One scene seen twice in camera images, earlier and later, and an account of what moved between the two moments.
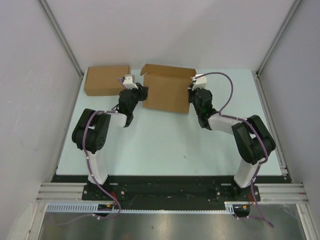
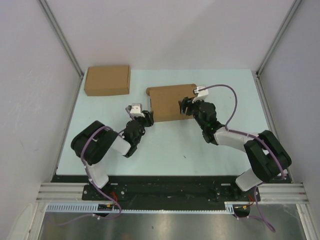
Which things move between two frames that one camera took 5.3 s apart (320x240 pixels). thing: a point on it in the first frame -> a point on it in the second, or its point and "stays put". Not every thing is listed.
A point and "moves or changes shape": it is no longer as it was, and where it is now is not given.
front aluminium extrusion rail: x=268 y=192 stays put
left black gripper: x=143 y=91 -> x=149 y=121
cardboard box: x=168 y=87 moves or changes shape
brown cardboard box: x=104 y=80 stays put
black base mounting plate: x=170 y=189 stays put
